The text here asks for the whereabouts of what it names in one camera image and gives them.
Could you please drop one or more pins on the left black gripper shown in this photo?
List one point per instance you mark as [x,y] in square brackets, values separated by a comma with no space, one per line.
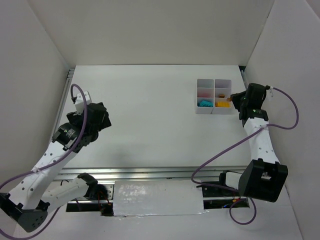
[100,116]

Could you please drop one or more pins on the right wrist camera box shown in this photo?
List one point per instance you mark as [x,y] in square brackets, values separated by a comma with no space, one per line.
[267,93]

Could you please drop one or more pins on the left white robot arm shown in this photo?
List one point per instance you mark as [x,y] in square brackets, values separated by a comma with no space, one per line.
[30,202]

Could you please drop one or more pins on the white foil-taped panel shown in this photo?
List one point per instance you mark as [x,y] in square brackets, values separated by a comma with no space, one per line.
[157,198]

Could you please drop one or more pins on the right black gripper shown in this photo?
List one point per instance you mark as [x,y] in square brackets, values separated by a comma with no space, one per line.
[238,99]

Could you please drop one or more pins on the white compartment organizer tray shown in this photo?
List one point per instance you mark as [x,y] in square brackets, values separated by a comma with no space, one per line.
[220,86]

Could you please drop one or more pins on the teal lego plate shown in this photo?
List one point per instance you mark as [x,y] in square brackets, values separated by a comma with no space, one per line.
[205,103]

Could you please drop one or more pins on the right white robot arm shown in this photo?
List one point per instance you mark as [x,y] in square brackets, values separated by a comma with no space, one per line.
[264,177]

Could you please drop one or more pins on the yellow brown lego brick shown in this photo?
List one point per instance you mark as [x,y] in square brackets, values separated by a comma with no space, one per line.
[222,104]

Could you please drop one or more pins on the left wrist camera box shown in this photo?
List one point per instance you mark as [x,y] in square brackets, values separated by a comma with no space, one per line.
[79,102]

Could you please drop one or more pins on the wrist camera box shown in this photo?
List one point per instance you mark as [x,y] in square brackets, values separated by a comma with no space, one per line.
[79,102]
[267,93]

